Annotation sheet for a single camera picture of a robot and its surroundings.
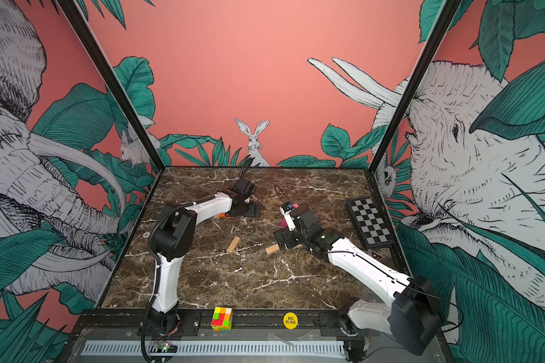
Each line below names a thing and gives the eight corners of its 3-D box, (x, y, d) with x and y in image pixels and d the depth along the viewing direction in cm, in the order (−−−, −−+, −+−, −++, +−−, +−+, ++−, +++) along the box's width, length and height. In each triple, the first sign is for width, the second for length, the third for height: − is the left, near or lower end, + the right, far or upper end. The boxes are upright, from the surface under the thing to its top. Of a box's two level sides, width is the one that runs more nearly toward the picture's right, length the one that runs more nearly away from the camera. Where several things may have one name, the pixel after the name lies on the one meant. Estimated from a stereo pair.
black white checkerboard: (363, 249, 94) (366, 245, 91) (344, 203, 109) (346, 198, 106) (390, 245, 95) (394, 241, 92) (368, 200, 111) (371, 195, 107)
